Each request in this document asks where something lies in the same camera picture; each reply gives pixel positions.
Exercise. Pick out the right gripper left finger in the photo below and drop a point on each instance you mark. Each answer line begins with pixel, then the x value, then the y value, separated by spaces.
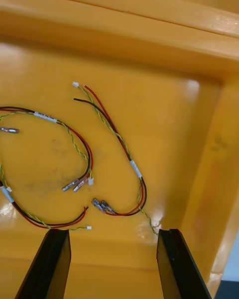
pixel 47 266

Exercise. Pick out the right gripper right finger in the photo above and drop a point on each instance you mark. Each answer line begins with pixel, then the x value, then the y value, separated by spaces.
pixel 176 266

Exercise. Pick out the yellow-orange plastic bin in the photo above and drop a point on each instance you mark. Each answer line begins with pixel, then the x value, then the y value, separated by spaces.
pixel 199 0
pixel 149 129

